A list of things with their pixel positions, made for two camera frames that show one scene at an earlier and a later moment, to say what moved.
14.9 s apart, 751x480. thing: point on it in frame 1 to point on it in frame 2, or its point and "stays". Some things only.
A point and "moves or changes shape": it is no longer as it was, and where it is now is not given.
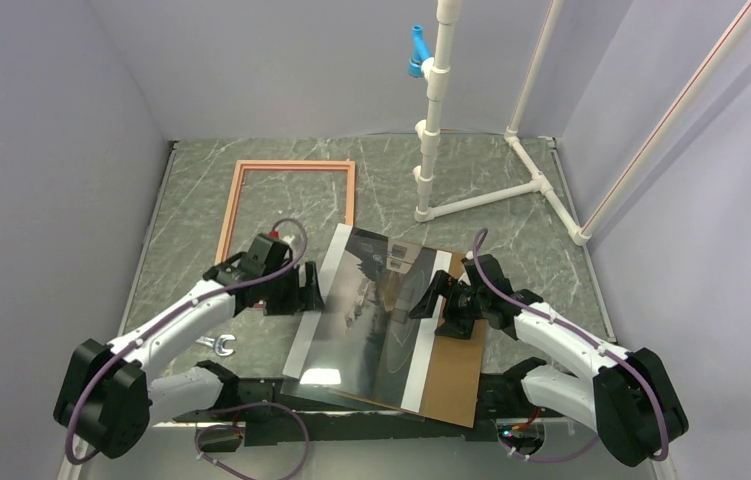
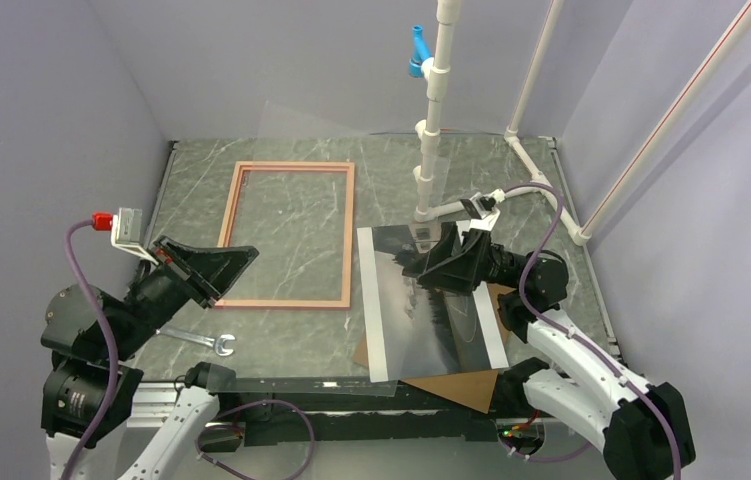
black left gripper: (303, 297) to (202, 271)
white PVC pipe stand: (429, 132) stays
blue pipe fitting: (420, 52) stays
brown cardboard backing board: (454, 371) moves or changes shape
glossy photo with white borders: (365, 348) moves or changes shape
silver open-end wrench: (217, 343) stays
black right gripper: (454, 325) to (456, 273)
